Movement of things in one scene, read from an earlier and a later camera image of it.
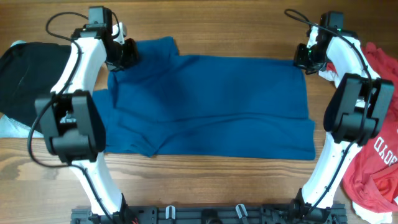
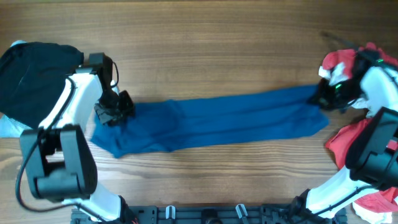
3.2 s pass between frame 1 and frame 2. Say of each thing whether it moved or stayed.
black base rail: stayed
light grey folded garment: stayed
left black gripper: moved
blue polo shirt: moved
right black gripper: moved
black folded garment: stayed
